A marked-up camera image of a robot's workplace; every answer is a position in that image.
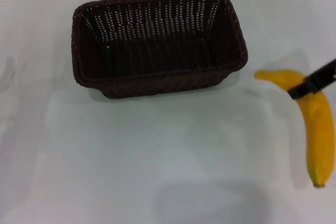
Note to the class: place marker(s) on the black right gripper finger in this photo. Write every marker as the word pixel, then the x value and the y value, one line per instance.
pixel 312 82

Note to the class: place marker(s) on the yellow banana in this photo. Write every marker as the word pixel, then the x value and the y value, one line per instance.
pixel 320 140

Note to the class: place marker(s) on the dark brown woven basket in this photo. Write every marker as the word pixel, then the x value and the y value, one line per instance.
pixel 157 82

